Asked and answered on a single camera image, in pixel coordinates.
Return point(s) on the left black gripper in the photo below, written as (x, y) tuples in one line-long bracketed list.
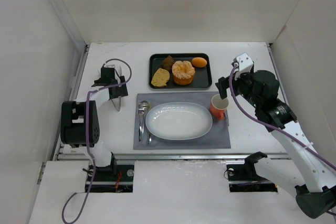
[(117, 91)]

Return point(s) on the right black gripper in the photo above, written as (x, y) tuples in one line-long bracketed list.
[(224, 85)]

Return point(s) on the yellow bread slice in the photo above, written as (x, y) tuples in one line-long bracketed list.
[(160, 78)]

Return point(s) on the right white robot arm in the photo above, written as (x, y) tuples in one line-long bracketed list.
[(314, 189)]

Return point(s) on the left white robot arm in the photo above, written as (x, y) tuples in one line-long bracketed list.
[(81, 129)]

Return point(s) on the black rectangular tray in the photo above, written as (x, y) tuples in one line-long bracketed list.
[(202, 79)]

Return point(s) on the orange mug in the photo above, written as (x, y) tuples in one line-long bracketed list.
[(218, 106)]

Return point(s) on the small orange round bun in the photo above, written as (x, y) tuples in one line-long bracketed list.
[(199, 62)]

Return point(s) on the silver spoon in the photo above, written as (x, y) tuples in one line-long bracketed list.
[(143, 106)]

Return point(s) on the large orange sugared bun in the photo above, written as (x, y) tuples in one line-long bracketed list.
[(183, 72)]

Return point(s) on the grey cloth placemat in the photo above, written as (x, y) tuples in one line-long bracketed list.
[(216, 138)]

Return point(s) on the brown chocolate pastry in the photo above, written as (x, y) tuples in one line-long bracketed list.
[(167, 63)]

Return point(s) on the white oval plate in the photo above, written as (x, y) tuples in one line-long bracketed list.
[(179, 121)]

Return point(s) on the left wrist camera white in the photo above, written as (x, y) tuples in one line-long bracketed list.
[(117, 68)]

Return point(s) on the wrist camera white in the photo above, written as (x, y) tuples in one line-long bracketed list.
[(243, 64), (117, 68)]

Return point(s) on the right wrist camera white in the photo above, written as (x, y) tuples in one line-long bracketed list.
[(243, 64)]

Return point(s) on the aluminium rail frame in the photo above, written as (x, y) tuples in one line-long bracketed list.
[(246, 137)]

